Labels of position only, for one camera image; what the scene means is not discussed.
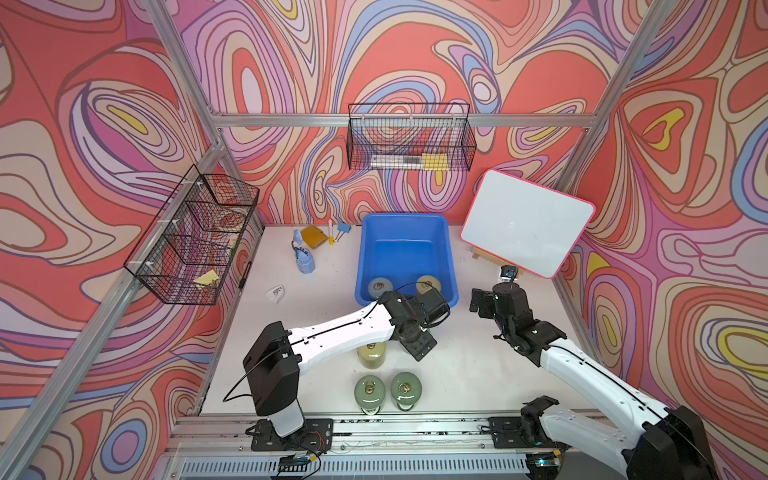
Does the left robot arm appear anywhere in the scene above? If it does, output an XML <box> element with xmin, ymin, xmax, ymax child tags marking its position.
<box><xmin>241</xmin><ymin>289</ymin><xmax>451</xmax><ymax>451</ymax></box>

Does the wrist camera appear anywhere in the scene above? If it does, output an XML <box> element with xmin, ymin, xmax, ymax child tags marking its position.
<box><xmin>499</xmin><ymin>265</ymin><xmax>519</xmax><ymax>282</ymax></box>
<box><xmin>416</xmin><ymin>288</ymin><xmax>450</xmax><ymax>323</ymax></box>

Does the black wire basket left wall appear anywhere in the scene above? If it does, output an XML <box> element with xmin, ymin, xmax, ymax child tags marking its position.
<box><xmin>123</xmin><ymin>166</ymin><xmax>260</xmax><ymax>306</ymax></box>

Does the yellow item in back basket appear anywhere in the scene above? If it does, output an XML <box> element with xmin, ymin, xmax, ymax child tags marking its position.
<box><xmin>421</xmin><ymin>153</ymin><xmax>451</xmax><ymax>172</ymax></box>

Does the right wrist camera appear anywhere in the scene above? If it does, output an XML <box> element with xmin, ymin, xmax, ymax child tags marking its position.
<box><xmin>499</xmin><ymin>265</ymin><xmax>519</xmax><ymax>282</ymax></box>

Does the black wire basket back wall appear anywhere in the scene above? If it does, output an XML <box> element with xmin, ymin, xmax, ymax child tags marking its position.
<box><xmin>346</xmin><ymin>100</ymin><xmax>477</xmax><ymax>172</ymax></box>

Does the white plastic clip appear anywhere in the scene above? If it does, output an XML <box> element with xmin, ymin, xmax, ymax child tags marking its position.
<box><xmin>266</xmin><ymin>285</ymin><xmax>285</xmax><ymax>305</ymax></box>

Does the blue plastic basket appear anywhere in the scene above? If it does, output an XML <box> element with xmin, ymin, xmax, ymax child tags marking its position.
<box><xmin>354</xmin><ymin>213</ymin><xmax>459</xmax><ymax>307</ymax></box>

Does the white tube in back basket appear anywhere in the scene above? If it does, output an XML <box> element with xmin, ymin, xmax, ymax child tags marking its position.
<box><xmin>370</xmin><ymin>154</ymin><xmax>423</xmax><ymax>170</ymax></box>

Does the yellow leather wallet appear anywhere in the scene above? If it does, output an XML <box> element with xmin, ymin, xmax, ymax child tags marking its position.
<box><xmin>300</xmin><ymin>225</ymin><xmax>328</xmax><ymax>249</ymax></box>

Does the white board pink frame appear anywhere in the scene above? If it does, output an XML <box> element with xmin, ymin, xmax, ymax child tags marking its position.
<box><xmin>461</xmin><ymin>170</ymin><xmax>596</xmax><ymax>279</ymax></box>

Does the yellow sponge in left basket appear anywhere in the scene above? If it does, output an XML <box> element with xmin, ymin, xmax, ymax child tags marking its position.
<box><xmin>193</xmin><ymin>269</ymin><xmax>220</xmax><ymax>288</ymax></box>

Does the blue binder clip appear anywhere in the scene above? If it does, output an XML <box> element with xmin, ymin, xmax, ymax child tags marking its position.
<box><xmin>335</xmin><ymin>223</ymin><xmax>351</xmax><ymax>241</ymax></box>

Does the black wire basket wall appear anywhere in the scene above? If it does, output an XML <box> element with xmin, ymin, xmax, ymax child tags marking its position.
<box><xmin>346</xmin><ymin>100</ymin><xmax>477</xmax><ymax>172</ymax></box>
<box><xmin>123</xmin><ymin>166</ymin><xmax>260</xmax><ymax>306</ymax></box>

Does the wooden easel stand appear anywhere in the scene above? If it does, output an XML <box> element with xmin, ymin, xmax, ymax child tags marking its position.
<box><xmin>472</xmin><ymin>246</ymin><xmax>523</xmax><ymax>279</ymax></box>

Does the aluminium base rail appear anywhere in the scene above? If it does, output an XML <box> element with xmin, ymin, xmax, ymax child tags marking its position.
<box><xmin>149</xmin><ymin>410</ymin><xmax>673</xmax><ymax>480</ymax></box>

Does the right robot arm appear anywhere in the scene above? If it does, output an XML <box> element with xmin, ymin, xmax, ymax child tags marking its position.
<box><xmin>469</xmin><ymin>282</ymin><xmax>718</xmax><ymax>479</ymax></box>

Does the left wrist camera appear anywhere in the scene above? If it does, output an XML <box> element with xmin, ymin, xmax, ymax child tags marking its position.
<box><xmin>416</xmin><ymin>288</ymin><xmax>450</xmax><ymax>323</ymax></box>

